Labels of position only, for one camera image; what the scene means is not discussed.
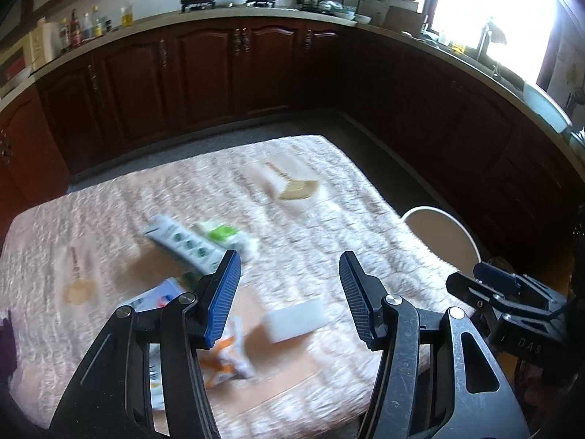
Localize pink embroidered tablecloth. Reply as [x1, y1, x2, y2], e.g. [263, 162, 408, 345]
[1, 136, 455, 438]

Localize orange white snack wrapper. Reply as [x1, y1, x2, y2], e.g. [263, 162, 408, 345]
[197, 315, 255, 390]

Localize white bowl on counter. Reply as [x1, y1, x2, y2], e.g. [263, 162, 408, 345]
[354, 14, 372, 25]

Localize white foam sponge block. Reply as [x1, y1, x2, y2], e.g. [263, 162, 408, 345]
[261, 299, 327, 344]

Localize white green milk carton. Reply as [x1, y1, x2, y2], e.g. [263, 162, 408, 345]
[144, 215, 225, 275]

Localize kitchen sink faucet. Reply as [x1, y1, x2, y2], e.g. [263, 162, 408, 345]
[475, 21, 509, 79]

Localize cream microwave oven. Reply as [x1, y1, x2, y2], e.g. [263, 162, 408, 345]
[1, 35, 34, 97]

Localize dark sauce bottle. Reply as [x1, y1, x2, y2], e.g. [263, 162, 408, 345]
[69, 9, 82, 48]

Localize yellow oil bottle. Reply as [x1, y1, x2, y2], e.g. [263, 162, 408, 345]
[121, 0, 134, 28]

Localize white box with colour dots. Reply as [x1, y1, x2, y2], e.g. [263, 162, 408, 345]
[117, 278, 186, 315]

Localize dark wood lower cabinets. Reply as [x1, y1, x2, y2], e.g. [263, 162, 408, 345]
[1, 14, 584, 256]

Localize green white wet wipe pack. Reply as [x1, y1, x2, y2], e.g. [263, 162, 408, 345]
[195, 220, 259, 263]

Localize wooden cutting board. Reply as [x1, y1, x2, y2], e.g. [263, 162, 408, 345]
[382, 6, 425, 37]

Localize white paper bucket bin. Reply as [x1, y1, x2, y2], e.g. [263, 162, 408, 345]
[401, 206, 481, 277]

